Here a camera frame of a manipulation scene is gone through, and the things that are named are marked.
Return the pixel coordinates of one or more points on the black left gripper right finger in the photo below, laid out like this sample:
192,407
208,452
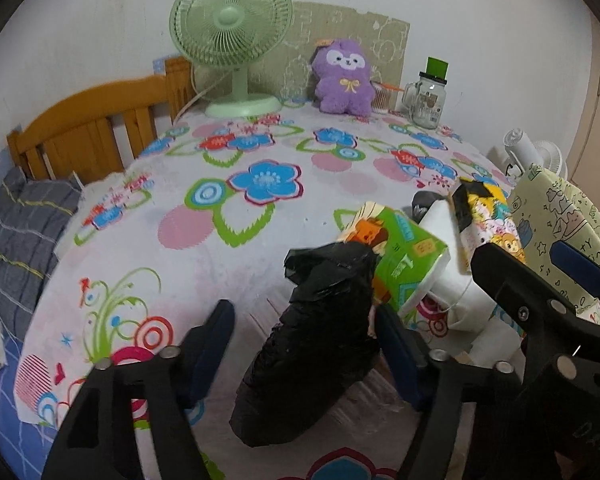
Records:
437,386

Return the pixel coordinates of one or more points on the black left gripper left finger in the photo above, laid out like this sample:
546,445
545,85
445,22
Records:
97,439

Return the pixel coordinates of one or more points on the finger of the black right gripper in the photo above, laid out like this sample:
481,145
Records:
530,304
584,271

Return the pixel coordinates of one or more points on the yellow cartoon snack pack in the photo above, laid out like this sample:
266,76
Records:
483,216

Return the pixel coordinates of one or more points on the green tissue pack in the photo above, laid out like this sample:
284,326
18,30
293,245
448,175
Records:
410,259

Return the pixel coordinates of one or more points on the black plastic bag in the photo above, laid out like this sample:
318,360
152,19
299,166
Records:
318,349

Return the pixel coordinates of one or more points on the yellow cartoon fabric storage box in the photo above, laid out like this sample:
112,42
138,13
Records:
546,209

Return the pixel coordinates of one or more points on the blue grid bed sheet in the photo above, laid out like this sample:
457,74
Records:
25,447

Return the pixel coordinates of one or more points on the white floor fan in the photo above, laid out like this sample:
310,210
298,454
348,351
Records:
522,152

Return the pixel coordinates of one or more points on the floral tablecloth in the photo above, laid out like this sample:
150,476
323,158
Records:
209,211

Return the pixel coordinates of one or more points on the grey plaid pillow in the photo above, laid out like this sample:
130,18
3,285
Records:
33,216

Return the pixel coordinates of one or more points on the glass jar with green lid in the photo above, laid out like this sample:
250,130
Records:
424,99

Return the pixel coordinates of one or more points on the toothpick jar orange lid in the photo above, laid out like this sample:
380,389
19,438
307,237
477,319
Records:
384,93

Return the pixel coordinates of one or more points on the purple plush toy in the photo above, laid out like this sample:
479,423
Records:
343,79

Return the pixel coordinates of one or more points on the green desk fan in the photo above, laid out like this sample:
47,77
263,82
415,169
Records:
231,35

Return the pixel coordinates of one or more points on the grey drawstring pouch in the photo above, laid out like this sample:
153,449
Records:
422,202

